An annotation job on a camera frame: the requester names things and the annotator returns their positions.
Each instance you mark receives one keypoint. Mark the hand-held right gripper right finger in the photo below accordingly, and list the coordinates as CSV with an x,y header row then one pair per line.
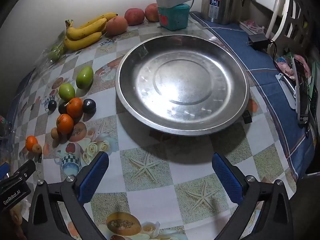
x,y
227,177

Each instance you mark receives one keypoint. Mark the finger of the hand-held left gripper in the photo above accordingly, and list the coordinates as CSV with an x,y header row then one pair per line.
x,y
23,170
3,171

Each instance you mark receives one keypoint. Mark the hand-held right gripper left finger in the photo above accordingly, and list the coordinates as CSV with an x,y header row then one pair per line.
x,y
95,177

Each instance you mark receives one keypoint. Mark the brown longan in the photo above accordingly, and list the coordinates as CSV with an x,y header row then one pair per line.
x,y
37,148
54,132

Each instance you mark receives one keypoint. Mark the small orange tangerine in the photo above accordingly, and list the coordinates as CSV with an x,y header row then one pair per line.
x,y
31,143

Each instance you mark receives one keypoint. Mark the dark cherry with stem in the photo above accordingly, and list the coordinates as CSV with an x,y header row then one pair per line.
x,y
52,105

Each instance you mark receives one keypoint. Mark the large dark cherry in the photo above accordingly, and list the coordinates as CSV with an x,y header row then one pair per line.
x,y
89,105

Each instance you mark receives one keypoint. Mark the green jujube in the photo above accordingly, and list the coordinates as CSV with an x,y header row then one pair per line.
x,y
85,77
67,91

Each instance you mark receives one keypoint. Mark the silver metal bowl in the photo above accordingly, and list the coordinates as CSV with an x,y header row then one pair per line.
x,y
182,85

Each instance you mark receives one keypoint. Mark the clear labelled plastic box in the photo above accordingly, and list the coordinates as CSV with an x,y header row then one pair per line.
x,y
5,130

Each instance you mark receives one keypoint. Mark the small black block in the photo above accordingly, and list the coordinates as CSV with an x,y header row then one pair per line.
x,y
247,117

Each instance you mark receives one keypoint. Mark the blue striped cloth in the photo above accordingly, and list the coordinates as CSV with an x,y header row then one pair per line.
x,y
262,80

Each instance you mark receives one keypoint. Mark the clear clamshell with green jujubes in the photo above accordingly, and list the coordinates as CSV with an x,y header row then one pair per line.
x,y
56,51

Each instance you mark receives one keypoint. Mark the colourful printed bag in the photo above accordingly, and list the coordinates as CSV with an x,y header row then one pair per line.
x,y
292,65

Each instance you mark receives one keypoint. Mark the printed checkered tablecloth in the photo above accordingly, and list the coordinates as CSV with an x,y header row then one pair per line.
x,y
112,42

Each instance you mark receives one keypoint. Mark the black charger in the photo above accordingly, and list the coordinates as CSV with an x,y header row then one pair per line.
x,y
257,40

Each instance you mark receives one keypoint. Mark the yellow banana bunch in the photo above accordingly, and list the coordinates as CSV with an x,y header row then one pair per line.
x,y
82,33

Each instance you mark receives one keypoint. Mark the pink and white flat box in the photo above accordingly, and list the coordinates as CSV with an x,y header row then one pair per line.
x,y
250,26

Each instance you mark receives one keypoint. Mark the red peach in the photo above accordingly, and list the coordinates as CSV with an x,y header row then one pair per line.
x,y
151,12
134,16
116,25

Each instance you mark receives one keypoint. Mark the teal box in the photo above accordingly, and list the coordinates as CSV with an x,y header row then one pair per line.
x,y
175,17

